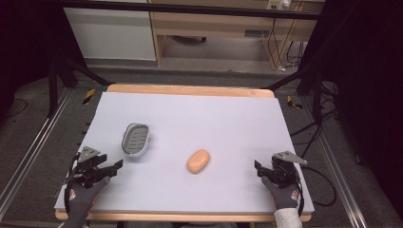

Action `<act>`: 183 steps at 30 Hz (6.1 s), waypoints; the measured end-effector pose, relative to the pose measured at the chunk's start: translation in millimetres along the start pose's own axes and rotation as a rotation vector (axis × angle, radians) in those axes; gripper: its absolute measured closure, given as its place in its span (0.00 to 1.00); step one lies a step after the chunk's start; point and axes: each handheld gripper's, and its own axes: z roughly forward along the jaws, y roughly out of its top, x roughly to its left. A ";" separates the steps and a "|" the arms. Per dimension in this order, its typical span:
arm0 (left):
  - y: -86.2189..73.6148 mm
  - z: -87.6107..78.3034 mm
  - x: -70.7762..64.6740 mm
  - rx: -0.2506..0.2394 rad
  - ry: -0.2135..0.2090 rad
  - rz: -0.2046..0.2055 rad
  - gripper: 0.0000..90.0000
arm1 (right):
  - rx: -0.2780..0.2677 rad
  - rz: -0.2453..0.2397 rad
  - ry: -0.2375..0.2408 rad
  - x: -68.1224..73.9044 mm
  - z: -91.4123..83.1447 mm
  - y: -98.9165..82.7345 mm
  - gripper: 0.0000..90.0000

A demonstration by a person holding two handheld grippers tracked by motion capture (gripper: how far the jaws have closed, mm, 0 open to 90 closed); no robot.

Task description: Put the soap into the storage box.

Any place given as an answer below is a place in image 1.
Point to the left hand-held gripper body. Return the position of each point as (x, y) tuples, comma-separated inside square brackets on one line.
[(87, 164)]

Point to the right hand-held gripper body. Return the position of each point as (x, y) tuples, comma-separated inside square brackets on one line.
[(285, 169)]

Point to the person's right hand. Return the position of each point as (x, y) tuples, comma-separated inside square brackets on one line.
[(284, 195)]

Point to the person's left hand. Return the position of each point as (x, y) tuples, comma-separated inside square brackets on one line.
[(83, 196)]

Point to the grey soap dish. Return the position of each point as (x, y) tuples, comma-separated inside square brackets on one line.
[(136, 139)]

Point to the yellow black floor tape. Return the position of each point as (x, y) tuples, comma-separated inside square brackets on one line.
[(89, 96), (294, 103)]

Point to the orange bread roll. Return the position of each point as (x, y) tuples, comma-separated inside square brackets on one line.
[(198, 161)]

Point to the white foam mat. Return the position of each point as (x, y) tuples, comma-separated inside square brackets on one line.
[(206, 120)]

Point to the black metal stand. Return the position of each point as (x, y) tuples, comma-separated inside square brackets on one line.
[(316, 91), (53, 85)]

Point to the wooden table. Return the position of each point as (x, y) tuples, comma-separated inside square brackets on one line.
[(190, 90)]

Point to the black curtain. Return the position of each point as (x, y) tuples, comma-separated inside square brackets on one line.
[(367, 79), (28, 41)]

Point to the white cabinet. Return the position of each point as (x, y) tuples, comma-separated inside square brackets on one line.
[(111, 33)]

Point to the wooden desk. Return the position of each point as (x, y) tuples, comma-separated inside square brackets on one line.
[(209, 23)]

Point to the white power strip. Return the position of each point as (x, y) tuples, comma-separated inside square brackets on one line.
[(278, 3)]

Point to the metal floor rail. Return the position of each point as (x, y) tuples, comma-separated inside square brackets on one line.
[(339, 171), (31, 148)]

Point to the black frame bar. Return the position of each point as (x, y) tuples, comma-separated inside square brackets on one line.
[(190, 8)]

